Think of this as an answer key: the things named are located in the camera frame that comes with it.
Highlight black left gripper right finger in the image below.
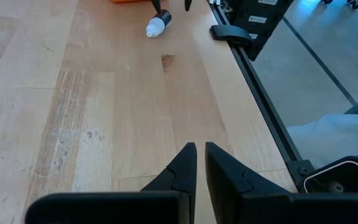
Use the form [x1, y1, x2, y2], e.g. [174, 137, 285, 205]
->
[204, 141, 358, 224]

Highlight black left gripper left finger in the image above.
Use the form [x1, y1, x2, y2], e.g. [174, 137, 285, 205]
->
[24, 142, 198, 224]

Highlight dark dropper bottle white label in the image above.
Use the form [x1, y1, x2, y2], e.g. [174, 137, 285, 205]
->
[145, 9, 173, 39]

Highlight orange plastic basket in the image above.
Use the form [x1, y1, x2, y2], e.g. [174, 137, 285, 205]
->
[109, 0, 150, 4]

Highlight black table clamp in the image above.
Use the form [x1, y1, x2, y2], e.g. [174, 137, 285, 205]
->
[209, 24, 255, 45]

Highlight black labelled control box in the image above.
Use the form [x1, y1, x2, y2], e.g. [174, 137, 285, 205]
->
[224, 0, 295, 62]

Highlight black table-level camera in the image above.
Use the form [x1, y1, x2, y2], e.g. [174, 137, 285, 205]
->
[302, 155, 358, 194]

